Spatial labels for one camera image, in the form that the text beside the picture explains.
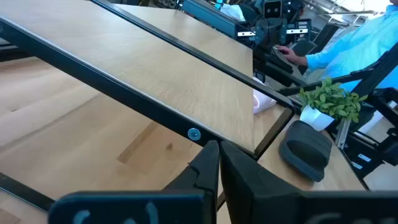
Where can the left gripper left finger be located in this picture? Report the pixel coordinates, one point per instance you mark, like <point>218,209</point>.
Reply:
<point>205,174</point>

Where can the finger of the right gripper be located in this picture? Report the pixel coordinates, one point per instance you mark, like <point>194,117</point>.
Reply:
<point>259,32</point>
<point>282,31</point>

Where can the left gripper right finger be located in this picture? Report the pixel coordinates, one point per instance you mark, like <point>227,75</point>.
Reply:
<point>242,186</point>

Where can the pink rubber slide sandal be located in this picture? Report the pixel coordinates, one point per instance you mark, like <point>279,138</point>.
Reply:
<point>262,102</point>

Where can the black rubber slide sandal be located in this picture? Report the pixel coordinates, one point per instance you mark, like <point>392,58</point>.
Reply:
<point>306,149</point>

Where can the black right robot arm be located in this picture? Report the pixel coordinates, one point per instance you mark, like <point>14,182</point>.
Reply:
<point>293,9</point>

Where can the person's hand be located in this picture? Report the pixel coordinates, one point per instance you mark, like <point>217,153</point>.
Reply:
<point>287,54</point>

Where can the white plastic bag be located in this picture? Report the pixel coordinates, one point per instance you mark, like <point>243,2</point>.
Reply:
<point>231,12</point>

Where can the person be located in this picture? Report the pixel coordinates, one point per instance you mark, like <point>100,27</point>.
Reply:
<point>357,46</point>

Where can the green artificial plant white pot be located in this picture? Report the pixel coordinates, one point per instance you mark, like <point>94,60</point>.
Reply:
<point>332,99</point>

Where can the black stand with white labels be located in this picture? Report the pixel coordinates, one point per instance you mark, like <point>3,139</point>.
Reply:
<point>370,140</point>

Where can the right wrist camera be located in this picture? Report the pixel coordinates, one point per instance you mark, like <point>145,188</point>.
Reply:
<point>272,9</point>

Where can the black aluminium table frame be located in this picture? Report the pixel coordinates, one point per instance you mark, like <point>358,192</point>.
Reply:
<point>373,76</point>

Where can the wooden shelf black metal frame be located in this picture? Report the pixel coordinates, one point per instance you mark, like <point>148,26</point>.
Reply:
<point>140,62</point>

